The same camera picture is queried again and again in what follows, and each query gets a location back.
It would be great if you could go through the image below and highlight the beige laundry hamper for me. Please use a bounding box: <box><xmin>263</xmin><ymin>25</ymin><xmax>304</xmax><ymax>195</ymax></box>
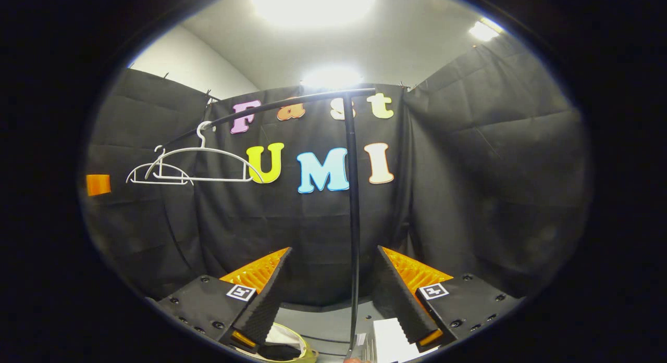
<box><xmin>245</xmin><ymin>322</ymin><xmax>319</xmax><ymax>363</ymax></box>

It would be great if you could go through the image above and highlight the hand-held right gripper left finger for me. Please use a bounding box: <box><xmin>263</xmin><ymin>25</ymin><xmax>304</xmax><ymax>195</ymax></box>
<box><xmin>154</xmin><ymin>247</ymin><xmax>293</xmax><ymax>354</ymax></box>

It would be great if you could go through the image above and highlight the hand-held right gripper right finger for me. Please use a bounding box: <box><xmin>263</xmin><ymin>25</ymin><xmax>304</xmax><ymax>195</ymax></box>
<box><xmin>375</xmin><ymin>246</ymin><xmax>524</xmax><ymax>353</ymax></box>

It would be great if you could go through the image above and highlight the ceiling light panel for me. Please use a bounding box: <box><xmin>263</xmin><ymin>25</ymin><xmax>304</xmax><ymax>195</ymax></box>
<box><xmin>301</xmin><ymin>66</ymin><xmax>364</xmax><ymax>91</ymax></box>
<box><xmin>468</xmin><ymin>18</ymin><xmax>504</xmax><ymax>42</ymax></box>
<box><xmin>252</xmin><ymin>0</ymin><xmax>377</xmax><ymax>29</ymax></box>

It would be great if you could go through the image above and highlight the white plastic hanger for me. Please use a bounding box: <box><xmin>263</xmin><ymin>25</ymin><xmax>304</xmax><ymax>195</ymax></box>
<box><xmin>126</xmin><ymin>145</ymin><xmax>194</xmax><ymax>186</ymax></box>
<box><xmin>145</xmin><ymin>121</ymin><xmax>264</xmax><ymax>184</ymax></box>

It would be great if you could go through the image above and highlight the black clothes rack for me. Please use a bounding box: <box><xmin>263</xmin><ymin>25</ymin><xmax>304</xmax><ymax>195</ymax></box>
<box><xmin>159</xmin><ymin>88</ymin><xmax>377</xmax><ymax>361</ymax></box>

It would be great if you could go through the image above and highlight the black backdrop cloth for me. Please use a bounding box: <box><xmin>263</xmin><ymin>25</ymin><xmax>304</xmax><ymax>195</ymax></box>
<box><xmin>83</xmin><ymin>37</ymin><xmax>592</xmax><ymax>306</ymax></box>

